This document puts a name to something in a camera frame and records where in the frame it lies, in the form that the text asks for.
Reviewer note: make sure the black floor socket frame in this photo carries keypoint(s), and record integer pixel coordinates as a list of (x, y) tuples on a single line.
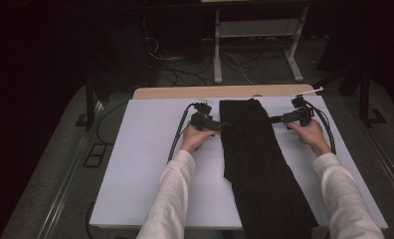
[(95, 155)]

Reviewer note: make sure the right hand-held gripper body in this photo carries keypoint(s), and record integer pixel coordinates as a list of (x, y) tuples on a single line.
[(299, 116)]

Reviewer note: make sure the person's left hand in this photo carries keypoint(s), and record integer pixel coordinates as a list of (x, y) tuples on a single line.
[(193, 139)]

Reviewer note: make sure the white metal table frame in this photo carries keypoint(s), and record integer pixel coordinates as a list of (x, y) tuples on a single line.
[(258, 28)]

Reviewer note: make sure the person's right hand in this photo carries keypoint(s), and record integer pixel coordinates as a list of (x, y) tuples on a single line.
[(312, 136)]

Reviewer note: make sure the black long-sleeved shirt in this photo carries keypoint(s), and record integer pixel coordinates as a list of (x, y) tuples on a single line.
[(258, 159)]

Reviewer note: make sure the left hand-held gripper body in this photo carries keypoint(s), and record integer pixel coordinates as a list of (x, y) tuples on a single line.
[(203, 121)]

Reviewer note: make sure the black metal stand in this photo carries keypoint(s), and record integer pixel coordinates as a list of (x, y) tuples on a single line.
[(364, 93), (90, 99)]

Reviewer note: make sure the dark cabinet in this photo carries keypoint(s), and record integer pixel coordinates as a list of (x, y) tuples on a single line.
[(125, 49)]

